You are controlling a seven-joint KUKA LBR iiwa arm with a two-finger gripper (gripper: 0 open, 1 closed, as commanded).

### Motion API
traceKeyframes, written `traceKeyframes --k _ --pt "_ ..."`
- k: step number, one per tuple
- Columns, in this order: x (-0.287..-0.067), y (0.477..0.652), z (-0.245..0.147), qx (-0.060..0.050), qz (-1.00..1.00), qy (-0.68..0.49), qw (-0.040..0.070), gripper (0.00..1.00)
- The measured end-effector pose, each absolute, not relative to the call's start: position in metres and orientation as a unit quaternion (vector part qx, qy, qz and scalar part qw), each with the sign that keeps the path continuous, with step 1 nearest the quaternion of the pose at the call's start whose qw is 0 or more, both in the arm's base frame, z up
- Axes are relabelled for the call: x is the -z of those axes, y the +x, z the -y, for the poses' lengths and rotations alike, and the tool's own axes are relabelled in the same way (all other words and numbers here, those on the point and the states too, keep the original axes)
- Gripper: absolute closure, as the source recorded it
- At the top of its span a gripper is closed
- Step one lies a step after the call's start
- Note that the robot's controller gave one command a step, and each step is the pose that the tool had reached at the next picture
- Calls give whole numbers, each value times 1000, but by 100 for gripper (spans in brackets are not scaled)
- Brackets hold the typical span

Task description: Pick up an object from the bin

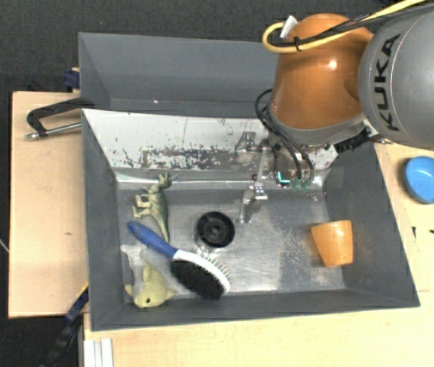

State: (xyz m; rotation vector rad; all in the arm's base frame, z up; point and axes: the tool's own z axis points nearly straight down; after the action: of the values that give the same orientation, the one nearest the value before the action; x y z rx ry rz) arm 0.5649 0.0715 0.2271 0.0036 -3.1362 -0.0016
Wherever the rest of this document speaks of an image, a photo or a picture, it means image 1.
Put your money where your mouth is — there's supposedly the grey metal bin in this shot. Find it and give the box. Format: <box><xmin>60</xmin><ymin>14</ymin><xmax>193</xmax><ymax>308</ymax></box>
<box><xmin>77</xmin><ymin>31</ymin><xmax>421</xmax><ymax>332</ymax></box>

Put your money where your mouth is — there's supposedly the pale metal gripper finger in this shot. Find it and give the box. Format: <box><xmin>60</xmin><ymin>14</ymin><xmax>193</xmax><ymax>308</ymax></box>
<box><xmin>233</xmin><ymin>131</ymin><xmax>259</xmax><ymax>158</ymax></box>
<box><xmin>238</xmin><ymin>180</ymin><xmax>269</xmax><ymax>225</ymax></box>

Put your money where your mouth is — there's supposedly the green toy dinosaur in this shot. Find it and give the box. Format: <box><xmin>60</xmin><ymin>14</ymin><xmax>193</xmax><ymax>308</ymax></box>
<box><xmin>131</xmin><ymin>171</ymin><xmax>174</xmax><ymax>244</ymax></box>

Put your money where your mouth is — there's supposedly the pale wood flat board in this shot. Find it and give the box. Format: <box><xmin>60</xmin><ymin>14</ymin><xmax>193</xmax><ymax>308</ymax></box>
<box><xmin>8</xmin><ymin>91</ymin><xmax>92</xmax><ymax>319</ymax></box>

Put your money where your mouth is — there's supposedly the blue-handled black hairbrush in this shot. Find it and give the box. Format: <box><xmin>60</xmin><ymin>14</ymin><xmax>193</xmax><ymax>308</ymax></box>
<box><xmin>126</xmin><ymin>220</ymin><xmax>231</xmax><ymax>302</ymax></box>

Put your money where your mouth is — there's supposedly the blue bowl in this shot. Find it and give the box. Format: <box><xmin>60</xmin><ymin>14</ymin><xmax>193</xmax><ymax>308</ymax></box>
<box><xmin>404</xmin><ymin>155</ymin><xmax>434</xmax><ymax>206</ymax></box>

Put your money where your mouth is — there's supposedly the black round plastic cap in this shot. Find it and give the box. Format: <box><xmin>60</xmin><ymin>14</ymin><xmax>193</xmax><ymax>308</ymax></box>
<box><xmin>195</xmin><ymin>210</ymin><xmax>237</xmax><ymax>249</ymax></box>

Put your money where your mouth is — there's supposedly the yellow-green plush toy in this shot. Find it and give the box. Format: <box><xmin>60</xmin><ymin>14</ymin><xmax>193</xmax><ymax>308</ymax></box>
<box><xmin>119</xmin><ymin>243</ymin><xmax>178</xmax><ymax>310</ymax></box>

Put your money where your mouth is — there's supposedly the orange plastic cup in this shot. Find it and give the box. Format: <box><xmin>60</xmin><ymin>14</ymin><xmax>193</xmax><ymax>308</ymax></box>
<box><xmin>309</xmin><ymin>219</ymin><xmax>355</xmax><ymax>268</ymax></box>

